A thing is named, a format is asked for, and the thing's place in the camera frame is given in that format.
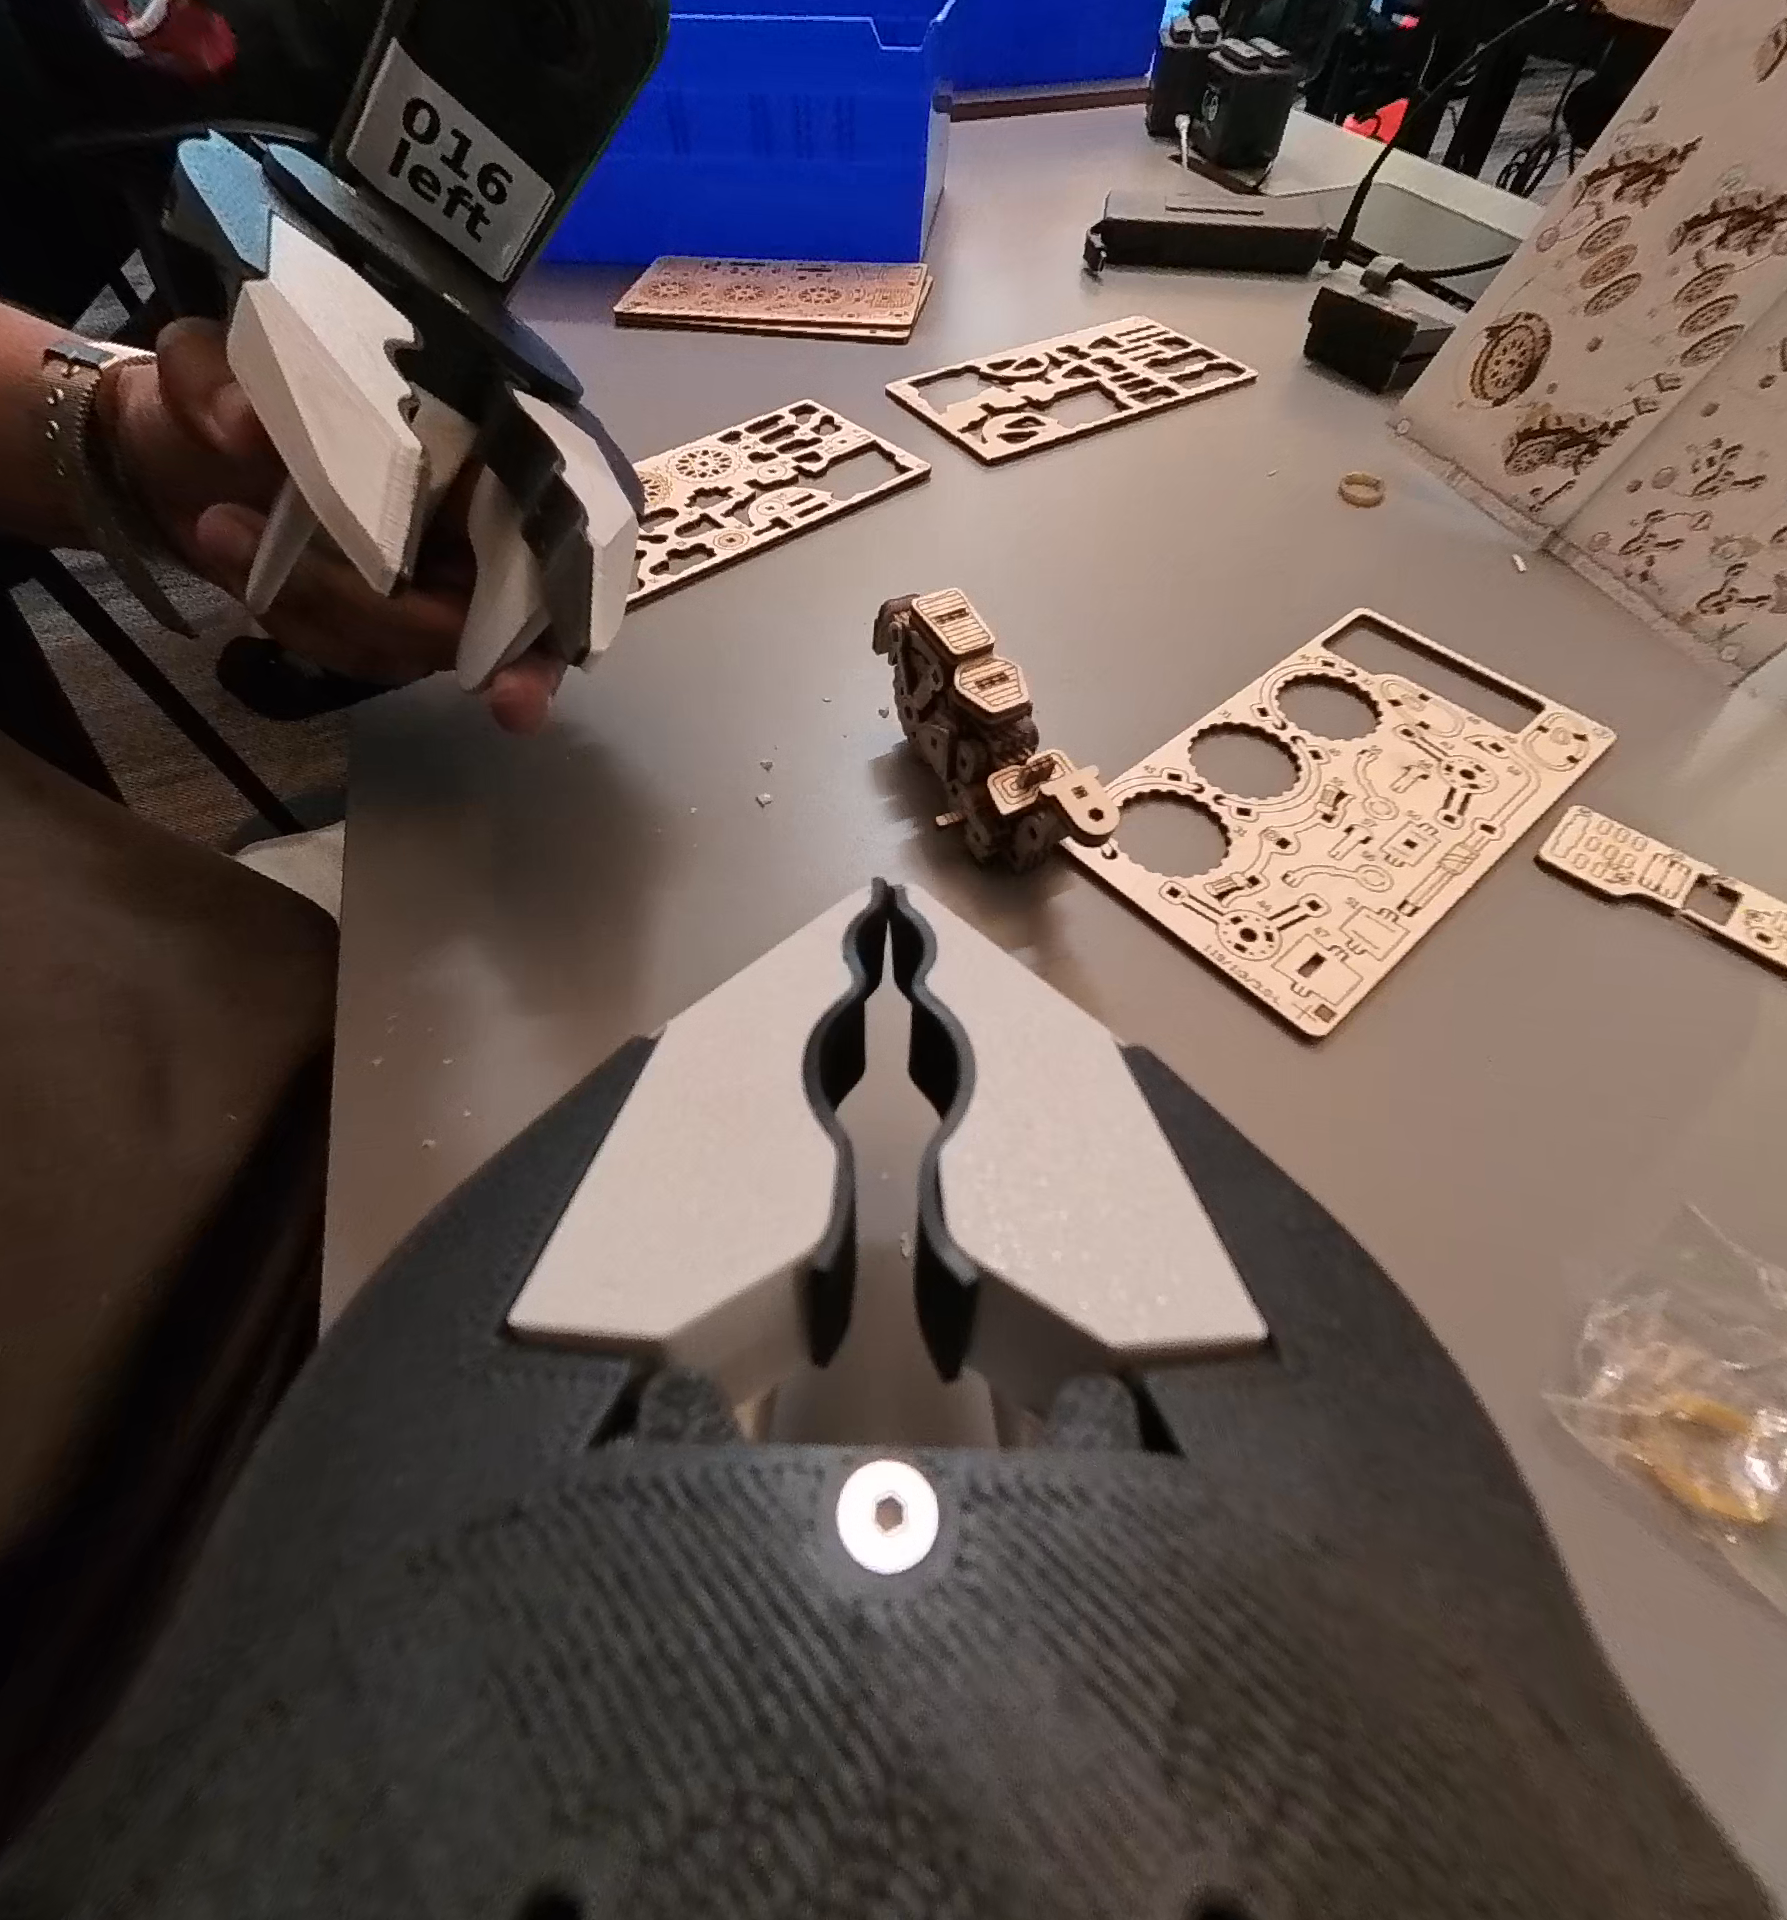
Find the wooden puzzle model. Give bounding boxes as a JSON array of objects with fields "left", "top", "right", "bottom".
[{"left": 870, "top": 589, "right": 1120, "bottom": 875}]

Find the small wooden puzzle sheet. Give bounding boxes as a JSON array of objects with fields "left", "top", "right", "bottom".
[{"left": 1536, "top": 804, "right": 1787, "bottom": 990}]

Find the black charging dock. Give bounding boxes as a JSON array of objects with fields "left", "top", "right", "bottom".
[{"left": 1149, "top": 7, "right": 1303, "bottom": 172}]

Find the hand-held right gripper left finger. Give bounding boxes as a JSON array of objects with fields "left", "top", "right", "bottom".
[{"left": 506, "top": 878, "right": 897, "bottom": 1417}]

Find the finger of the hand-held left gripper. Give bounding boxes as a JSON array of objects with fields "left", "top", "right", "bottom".
[
  {"left": 225, "top": 215, "right": 453, "bottom": 612},
  {"left": 456, "top": 387, "right": 643, "bottom": 695}
]

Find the black floor stand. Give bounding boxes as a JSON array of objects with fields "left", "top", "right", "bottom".
[{"left": 23, "top": 547, "right": 384, "bottom": 841}]

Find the black adapter block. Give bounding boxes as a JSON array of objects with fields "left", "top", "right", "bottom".
[{"left": 1306, "top": 255, "right": 1466, "bottom": 395}]

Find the wooden sheet with round holes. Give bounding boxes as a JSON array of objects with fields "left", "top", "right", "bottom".
[{"left": 1061, "top": 607, "right": 1619, "bottom": 1040}]

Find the silver mesh wristwatch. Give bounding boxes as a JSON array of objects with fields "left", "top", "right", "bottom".
[{"left": 37, "top": 341, "right": 206, "bottom": 641}]

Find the long black power brick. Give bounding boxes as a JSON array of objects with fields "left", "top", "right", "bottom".
[{"left": 1084, "top": 192, "right": 1329, "bottom": 276}]

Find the wooden puzzle sheet with gears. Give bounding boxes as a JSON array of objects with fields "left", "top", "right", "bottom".
[{"left": 615, "top": 398, "right": 932, "bottom": 609}]

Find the blue plastic bin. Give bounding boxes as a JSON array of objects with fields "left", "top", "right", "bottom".
[
  {"left": 953, "top": 0, "right": 1180, "bottom": 92},
  {"left": 540, "top": 0, "right": 958, "bottom": 269}
]

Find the person's left hand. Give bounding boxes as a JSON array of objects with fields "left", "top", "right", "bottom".
[{"left": 154, "top": 320, "right": 569, "bottom": 737}]

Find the white printed instruction board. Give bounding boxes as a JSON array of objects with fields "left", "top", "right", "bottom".
[{"left": 1395, "top": 0, "right": 1787, "bottom": 683}]

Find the punched-out wooden puzzle sheet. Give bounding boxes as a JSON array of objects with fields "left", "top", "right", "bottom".
[{"left": 885, "top": 316, "right": 1257, "bottom": 467}]

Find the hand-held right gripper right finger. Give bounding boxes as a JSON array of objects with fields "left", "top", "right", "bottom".
[{"left": 887, "top": 885, "right": 1270, "bottom": 1423}]

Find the black cable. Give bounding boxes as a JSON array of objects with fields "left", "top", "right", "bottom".
[{"left": 1320, "top": 143, "right": 1546, "bottom": 295}]

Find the clear bag of rubber bands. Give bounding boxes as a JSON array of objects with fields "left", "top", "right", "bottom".
[{"left": 1544, "top": 1209, "right": 1787, "bottom": 1613}]

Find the brown wooden sheet stack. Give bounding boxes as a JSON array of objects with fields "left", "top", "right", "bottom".
[{"left": 611, "top": 255, "right": 934, "bottom": 344}]

